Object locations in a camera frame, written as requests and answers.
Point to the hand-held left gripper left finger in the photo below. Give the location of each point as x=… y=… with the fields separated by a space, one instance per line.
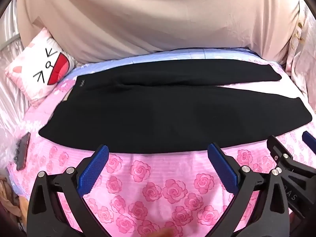
x=95 y=167

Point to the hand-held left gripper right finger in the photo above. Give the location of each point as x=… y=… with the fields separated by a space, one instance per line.
x=223 y=167

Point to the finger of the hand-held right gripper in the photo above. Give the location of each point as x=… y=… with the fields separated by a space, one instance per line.
x=293 y=164
x=308 y=139

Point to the black pants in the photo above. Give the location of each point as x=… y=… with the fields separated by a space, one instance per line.
x=148 y=118

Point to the pink rose bedsheet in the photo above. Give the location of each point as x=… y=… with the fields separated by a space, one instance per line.
x=153 y=177

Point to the black phone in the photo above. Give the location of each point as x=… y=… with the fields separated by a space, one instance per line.
x=22 y=150

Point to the pale floral quilt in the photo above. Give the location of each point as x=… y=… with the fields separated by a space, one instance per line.
x=303 y=54

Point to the brown cloth pile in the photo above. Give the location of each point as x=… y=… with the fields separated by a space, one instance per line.
x=9 y=202

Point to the shiny pink curtain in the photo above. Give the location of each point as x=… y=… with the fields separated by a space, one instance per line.
x=9 y=103

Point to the cat face pillow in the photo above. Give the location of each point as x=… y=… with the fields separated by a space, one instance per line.
x=34 y=71

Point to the beige curtain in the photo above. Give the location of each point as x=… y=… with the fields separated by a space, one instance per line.
x=148 y=17

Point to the grey metal rail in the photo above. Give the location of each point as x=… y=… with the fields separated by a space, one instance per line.
x=12 y=39

